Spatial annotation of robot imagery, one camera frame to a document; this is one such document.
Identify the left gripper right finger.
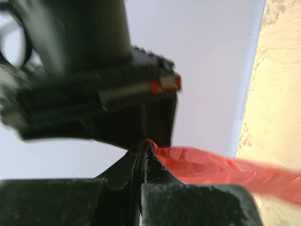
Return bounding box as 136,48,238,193
140,141,262,226

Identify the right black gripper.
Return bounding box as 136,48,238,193
0,47,181,149

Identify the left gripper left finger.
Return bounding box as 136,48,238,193
0,142,143,226

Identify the red plastic trash bag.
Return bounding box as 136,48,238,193
145,139,301,206

